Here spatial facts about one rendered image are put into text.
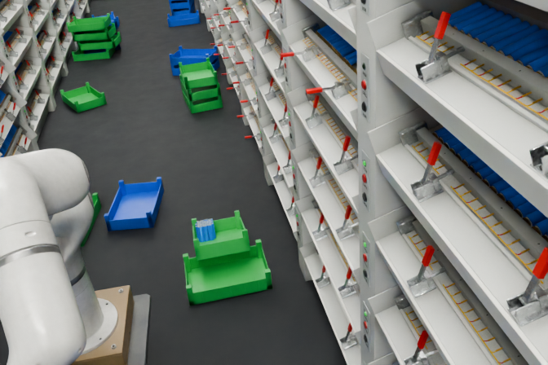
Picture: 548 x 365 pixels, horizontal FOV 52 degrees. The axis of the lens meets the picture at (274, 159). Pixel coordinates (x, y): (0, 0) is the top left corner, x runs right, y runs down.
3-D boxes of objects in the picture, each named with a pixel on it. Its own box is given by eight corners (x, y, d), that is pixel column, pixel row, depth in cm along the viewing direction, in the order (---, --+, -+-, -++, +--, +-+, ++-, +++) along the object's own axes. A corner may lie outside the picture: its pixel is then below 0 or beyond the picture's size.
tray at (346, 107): (364, 151, 112) (349, 112, 107) (293, 59, 164) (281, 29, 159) (456, 107, 111) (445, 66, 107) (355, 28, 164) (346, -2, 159)
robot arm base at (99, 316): (36, 362, 138) (10, 309, 128) (52, 306, 154) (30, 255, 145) (113, 349, 139) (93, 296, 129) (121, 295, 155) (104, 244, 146)
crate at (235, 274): (189, 305, 198) (186, 288, 195) (186, 270, 216) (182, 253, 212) (272, 288, 203) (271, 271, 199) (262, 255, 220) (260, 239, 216)
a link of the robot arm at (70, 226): (32, 269, 140) (-3, 191, 127) (105, 242, 146) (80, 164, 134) (37, 299, 130) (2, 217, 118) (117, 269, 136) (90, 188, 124)
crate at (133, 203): (153, 227, 243) (150, 212, 239) (108, 230, 243) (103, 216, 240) (164, 191, 269) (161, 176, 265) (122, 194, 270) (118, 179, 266)
